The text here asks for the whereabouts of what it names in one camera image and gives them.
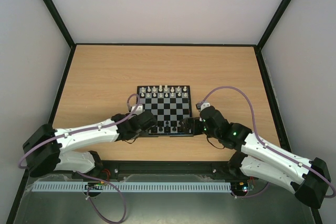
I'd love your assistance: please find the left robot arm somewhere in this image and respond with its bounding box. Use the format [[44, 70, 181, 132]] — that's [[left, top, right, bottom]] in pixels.
[[18, 111, 157, 177]]

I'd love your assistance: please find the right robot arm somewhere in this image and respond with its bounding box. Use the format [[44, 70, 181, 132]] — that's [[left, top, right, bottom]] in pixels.
[[181, 103, 331, 209]]

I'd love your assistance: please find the black silver chess board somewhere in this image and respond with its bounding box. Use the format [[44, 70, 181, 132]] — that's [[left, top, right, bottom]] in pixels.
[[136, 85, 192, 137]]

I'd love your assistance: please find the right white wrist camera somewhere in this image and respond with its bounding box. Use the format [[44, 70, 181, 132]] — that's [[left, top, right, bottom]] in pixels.
[[196, 101, 211, 112]]

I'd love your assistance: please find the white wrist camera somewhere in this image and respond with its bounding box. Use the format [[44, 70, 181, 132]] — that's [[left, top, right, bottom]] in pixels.
[[130, 104, 144, 115], [196, 101, 211, 112]]

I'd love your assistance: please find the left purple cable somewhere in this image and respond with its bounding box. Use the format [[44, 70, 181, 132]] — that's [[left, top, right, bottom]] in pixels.
[[17, 93, 128, 223]]

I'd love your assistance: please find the purple cable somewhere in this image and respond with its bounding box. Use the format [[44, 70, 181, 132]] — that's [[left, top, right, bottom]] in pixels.
[[199, 86, 336, 199], [17, 93, 128, 223]]

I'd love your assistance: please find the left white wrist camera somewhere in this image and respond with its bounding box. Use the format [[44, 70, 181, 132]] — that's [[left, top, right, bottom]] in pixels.
[[130, 104, 144, 115]]

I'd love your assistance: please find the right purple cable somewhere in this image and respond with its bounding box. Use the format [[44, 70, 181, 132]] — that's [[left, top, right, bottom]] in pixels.
[[199, 86, 336, 199]]

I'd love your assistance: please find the grey slotted cable duct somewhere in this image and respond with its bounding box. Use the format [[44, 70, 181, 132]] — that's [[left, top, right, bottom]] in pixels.
[[31, 182, 232, 193]]

